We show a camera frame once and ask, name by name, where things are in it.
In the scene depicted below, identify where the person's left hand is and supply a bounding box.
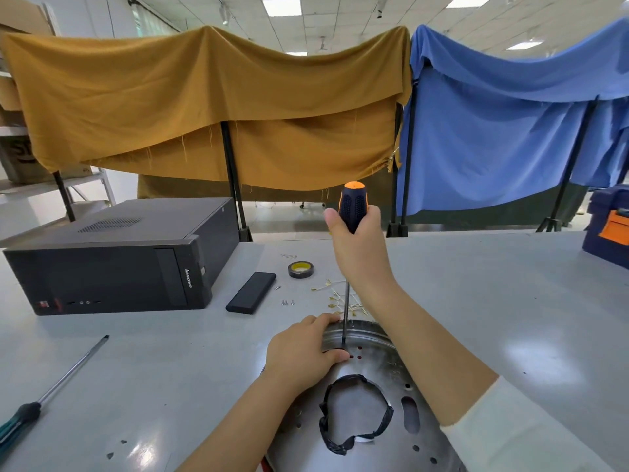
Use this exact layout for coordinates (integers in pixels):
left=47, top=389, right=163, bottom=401
left=265, top=313, right=351, bottom=396

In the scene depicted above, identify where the person's right hand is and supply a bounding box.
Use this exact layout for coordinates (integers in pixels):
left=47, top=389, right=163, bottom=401
left=324, top=204, right=399, bottom=296

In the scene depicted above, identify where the black and orange screwdriver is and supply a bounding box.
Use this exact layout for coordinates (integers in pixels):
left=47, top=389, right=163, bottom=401
left=338, top=181, right=370, bottom=347

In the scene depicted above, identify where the round metal plate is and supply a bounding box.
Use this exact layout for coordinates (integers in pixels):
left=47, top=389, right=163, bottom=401
left=265, top=319, right=467, bottom=472

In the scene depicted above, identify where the person's left forearm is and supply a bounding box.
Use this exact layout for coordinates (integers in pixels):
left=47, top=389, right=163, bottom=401
left=176, top=371, right=298, bottom=472

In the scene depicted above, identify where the person's right forearm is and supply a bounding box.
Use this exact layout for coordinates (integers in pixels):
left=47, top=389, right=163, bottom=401
left=361, top=277, right=499, bottom=428

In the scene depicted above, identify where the pile of small yellow parts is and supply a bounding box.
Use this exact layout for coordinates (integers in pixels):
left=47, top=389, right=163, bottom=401
left=311, top=279, right=367, bottom=318

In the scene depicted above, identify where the black stand pole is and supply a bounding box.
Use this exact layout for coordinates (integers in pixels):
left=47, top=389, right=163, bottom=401
left=537, top=95, right=600, bottom=233
left=220, top=122, right=253, bottom=242
left=386, top=81, right=419, bottom=238
left=52, top=171, right=76, bottom=223

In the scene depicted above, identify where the black rectangular box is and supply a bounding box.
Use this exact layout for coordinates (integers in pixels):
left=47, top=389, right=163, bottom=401
left=225, top=272, right=277, bottom=315

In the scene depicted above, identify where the blue cloth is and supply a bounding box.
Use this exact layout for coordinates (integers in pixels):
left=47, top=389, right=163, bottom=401
left=395, top=17, right=629, bottom=217

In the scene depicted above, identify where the mustard yellow cloth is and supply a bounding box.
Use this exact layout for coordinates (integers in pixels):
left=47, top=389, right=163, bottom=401
left=0, top=25, right=412, bottom=192

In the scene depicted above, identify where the white sleeve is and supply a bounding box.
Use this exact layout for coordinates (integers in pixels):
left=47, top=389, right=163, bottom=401
left=440, top=376, right=616, bottom=472

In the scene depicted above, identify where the black desktop computer case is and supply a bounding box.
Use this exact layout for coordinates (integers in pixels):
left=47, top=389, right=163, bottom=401
left=2, top=197, right=240, bottom=316

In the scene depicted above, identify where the white metal shelf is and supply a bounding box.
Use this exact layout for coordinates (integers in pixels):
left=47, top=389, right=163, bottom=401
left=0, top=2, right=117, bottom=208

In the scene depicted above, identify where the green and black screwdriver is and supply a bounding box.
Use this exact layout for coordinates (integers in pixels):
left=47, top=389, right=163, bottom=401
left=0, top=335, right=110, bottom=450

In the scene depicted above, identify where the blue and orange toolbox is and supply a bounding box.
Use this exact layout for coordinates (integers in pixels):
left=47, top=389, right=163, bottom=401
left=582, top=184, right=629, bottom=270

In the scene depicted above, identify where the brown cardboard box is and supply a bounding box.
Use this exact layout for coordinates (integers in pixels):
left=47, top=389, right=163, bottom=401
left=0, top=135, right=94, bottom=185

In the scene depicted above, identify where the black tape ring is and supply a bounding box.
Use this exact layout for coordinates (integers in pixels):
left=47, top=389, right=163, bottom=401
left=318, top=374, right=395, bottom=456

